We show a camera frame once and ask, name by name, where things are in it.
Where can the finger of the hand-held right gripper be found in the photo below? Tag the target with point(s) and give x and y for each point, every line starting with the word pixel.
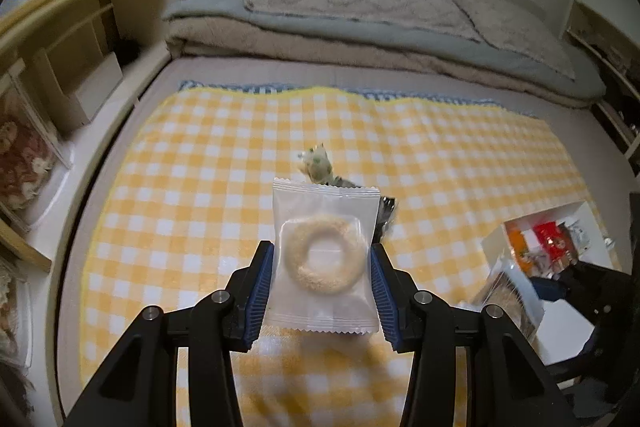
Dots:
pixel 550 291

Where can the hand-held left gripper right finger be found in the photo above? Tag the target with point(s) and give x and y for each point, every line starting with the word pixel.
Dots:
pixel 385 302

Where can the black biscuit packet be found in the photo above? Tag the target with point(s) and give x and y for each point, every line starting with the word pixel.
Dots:
pixel 387 212

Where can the grey duvet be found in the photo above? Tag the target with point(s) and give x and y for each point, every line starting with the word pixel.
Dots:
pixel 210 7

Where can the small white storage box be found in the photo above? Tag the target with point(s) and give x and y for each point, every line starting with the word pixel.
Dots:
pixel 95 82

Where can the red snack packet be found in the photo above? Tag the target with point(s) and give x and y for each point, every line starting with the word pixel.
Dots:
pixel 550 239

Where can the white shallow box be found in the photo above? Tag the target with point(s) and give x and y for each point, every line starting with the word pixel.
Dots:
pixel 555 337

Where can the wooden side shelf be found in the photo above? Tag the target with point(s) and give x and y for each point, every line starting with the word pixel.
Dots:
pixel 615 57

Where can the orange snack packet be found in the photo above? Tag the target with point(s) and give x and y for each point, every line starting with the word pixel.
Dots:
pixel 520 242

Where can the wooden bedside shelf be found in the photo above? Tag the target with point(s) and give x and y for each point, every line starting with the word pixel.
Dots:
pixel 75 7

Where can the bagged teddy bear picture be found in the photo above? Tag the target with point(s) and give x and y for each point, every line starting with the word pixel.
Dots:
pixel 10 307
pixel 25 157

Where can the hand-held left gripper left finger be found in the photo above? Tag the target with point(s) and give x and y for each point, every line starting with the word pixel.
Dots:
pixel 257 302

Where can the yellow checked mat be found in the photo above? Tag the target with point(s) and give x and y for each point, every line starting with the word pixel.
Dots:
pixel 200 182

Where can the small clear labelled packet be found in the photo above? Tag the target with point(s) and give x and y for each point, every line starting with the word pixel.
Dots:
pixel 580 232

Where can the green white candy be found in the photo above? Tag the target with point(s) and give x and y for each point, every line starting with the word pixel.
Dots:
pixel 317 164

